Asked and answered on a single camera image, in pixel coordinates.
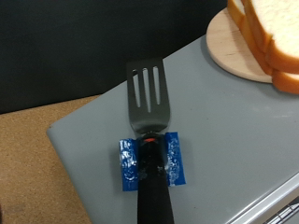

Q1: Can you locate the black slotted spatula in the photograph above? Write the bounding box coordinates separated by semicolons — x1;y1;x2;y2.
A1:
125;57;176;224

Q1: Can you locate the silver toaster oven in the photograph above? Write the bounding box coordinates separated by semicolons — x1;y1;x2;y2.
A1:
46;34;299;224

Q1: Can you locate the round wooden board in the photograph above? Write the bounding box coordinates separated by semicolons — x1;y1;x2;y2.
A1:
206;7;274;84

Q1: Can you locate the black backdrop curtain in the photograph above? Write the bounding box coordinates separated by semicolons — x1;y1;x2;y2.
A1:
0;0;228;115

